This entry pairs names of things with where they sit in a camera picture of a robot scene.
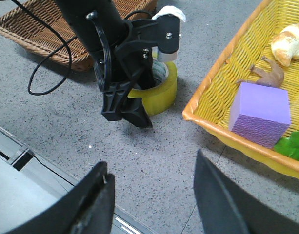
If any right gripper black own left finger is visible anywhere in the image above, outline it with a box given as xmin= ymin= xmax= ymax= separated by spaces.
xmin=9 ymin=161 xmax=115 ymax=234

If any brown toy animal figure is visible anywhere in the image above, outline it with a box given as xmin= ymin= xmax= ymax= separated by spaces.
xmin=236 ymin=56 xmax=284 ymax=88

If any black cable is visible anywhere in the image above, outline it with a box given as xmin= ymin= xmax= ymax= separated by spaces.
xmin=11 ymin=0 xmax=73 ymax=96

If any yellow tape roll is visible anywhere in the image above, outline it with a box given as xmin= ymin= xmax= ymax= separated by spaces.
xmin=128 ymin=52 xmax=178 ymax=116

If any yellow woven basket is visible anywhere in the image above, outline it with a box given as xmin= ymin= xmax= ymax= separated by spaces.
xmin=182 ymin=0 xmax=299 ymax=179

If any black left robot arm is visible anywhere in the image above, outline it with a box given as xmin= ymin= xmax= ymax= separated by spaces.
xmin=12 ymin=0 xmax=181 ymax=234

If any green leaf toy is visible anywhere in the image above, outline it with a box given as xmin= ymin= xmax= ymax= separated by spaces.
xmin=274 ymin=131 xmax=299 ymax=161

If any brown wicker basket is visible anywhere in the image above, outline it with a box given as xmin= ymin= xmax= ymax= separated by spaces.
xmin=0 ymin=0 xmax=157 ymax=72

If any croissant bread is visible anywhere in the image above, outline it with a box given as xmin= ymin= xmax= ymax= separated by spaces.
xmin=271 ymin=23 xmax=299 ymax=67

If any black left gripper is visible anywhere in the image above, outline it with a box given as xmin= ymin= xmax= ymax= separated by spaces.
xmin=91 ymin=18 xmax=180 ymax=128

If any purple foam block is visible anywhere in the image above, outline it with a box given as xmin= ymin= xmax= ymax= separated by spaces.
xmin=228 ymin=82 xmax=291 ymax=149

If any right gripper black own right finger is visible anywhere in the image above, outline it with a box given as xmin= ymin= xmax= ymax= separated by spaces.
xmin=194 ymin=150 xmax=299 ymax=234

